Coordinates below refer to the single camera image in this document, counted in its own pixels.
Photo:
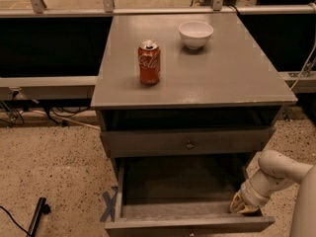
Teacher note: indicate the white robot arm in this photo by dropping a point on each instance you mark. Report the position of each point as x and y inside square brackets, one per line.
[277, 172]

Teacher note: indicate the grey drawer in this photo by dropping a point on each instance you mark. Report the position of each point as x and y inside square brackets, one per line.
[144, 143]
[181, 196]

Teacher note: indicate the black power strip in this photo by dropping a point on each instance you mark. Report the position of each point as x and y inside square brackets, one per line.
[42, 208]

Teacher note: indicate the blue tape cross mark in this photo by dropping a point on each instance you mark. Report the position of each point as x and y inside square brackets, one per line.
[110, 202]

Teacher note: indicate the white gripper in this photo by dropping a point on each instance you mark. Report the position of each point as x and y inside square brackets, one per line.
[249, 195]

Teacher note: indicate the grey top drawer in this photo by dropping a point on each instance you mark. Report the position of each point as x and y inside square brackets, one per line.
[144, 143]

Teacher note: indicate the grey wooden drawer cabinet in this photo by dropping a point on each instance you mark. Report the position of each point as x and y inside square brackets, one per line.
[227, 83]

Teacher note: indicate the white ceramic bowl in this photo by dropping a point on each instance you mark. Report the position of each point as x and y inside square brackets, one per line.
[195, 34]

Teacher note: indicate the red cola can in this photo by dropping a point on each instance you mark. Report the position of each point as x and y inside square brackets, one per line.
[149, 62]

